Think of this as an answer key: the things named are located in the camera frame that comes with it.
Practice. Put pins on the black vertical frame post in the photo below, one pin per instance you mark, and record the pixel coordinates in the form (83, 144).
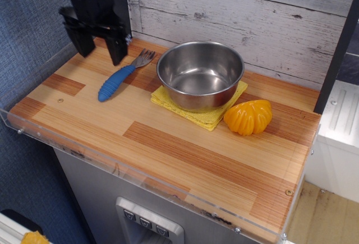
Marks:
(349, 10)

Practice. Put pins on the silver toy fridge cabinet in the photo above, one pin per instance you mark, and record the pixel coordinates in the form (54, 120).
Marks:
(120, 207)

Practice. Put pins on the yellow plastic toy pepper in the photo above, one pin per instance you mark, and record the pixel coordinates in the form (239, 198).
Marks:
(249, 118)

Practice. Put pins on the white toy sink unit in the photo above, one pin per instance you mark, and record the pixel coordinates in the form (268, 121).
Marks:
(333, 162)

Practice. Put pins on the stainless steel pot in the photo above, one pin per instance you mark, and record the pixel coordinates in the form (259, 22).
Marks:
(200, 76)

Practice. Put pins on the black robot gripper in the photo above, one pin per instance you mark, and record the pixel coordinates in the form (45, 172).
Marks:
(95, 13)

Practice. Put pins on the yellow folded cloth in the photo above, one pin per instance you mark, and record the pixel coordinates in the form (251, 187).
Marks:
(208, 119)

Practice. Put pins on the blue-handled metal fork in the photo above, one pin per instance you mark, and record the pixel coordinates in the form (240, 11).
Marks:
(111, 85)

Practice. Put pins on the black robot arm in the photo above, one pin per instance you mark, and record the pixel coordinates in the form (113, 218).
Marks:
(121, 10)

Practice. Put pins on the clear acrylic table guard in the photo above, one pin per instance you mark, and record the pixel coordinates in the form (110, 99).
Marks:
(249, 183)

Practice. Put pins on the yellow black object bottom left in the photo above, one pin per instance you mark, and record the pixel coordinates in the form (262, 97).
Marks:
(14, 226)

